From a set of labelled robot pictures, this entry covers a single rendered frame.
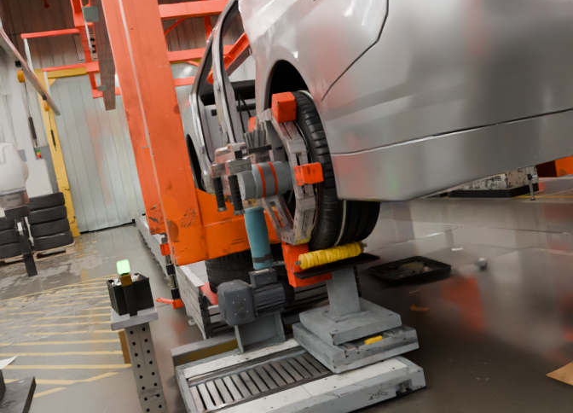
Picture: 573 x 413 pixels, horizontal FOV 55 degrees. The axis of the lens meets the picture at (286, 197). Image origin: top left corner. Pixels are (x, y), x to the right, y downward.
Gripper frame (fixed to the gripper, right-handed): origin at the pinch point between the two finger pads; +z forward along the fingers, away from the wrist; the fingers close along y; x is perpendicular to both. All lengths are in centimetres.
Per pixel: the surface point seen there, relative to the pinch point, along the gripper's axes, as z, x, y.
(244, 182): -12, 80, 0
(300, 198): -3, 92, 23
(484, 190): 88, 488, -319
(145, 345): 46, 32, -22
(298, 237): 13, 94, 10
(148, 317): 29.6, 33.9, -2.9
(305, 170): -13, 92, 31
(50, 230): 59, -3, -839
